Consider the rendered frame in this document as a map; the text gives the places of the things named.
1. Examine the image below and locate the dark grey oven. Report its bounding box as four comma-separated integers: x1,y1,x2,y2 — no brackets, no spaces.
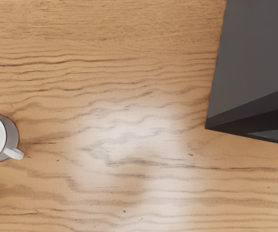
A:
205,0,278,146

